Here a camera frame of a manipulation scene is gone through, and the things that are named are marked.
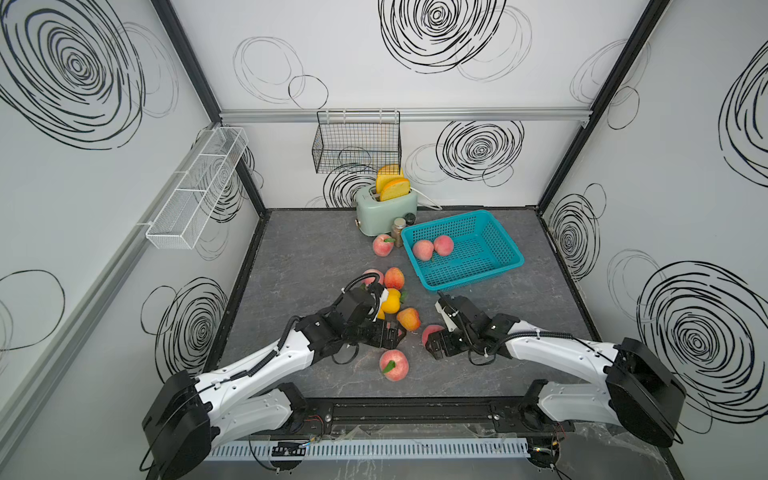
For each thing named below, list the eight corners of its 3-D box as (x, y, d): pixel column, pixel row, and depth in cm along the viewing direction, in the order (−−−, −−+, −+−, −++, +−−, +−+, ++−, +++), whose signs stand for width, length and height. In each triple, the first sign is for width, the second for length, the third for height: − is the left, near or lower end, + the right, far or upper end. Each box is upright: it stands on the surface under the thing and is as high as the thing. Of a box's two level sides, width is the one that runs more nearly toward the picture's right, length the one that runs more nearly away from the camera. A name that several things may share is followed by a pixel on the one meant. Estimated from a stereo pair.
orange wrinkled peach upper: (390, 295, 97) (390, 286, 93) (382, 279, 101) (382, 271, 97) (405, 289, 99) (406, 280, 95) (397, 274, 102) (397, 265, 98)
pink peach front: (392, 388, 80) (392, 381, 75) (378, 364, 84) (378, 356, 79) (411, 375, 82) (413, 368, 77) (397, 352, 86) (398, 343, 81)
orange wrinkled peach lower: (405, 335, 89) (406, 328, 85) (397, 317, 92) (398, 309, 88) (421, 329, 90) (422, 322, 86) (412, 311, 94) (413, 303, 89)
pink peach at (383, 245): (370, 253, 108) (370, 243, 104) (381, 242, 112) (381, 231, 107) (384, 261, 106) (384, 251, 101) (394, 249, 109) (394, 239, 105)
